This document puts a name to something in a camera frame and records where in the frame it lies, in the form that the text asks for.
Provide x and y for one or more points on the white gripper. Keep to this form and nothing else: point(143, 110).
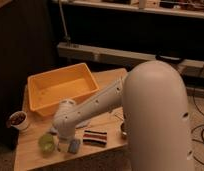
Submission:
point(63, 145)

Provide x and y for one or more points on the orange plastic tray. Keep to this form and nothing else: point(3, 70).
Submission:
point(46, 90)

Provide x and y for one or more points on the blue sponge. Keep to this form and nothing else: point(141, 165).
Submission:
point(74, 146)

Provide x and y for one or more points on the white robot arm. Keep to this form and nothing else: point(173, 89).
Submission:
point(155, 105)

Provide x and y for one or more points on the grey blue cloth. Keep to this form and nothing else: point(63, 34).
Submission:
point(85, 123)

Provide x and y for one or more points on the wooden table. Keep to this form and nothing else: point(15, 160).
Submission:
point(29, 157)

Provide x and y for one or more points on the white cup with snacks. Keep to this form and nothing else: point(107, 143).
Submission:
point(19, 120)

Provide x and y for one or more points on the small metal cup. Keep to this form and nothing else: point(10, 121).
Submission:
point(123, 132)

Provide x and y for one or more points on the metal lamp stand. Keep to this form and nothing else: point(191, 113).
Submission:
point(66, 35)

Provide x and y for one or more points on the black device on shelf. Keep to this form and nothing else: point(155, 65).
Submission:
point(168, 56)

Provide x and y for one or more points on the grey low shelf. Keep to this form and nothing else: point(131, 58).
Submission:
point(126, 58)

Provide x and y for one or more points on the upper wooden shelf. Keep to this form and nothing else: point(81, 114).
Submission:
point(142, 7)

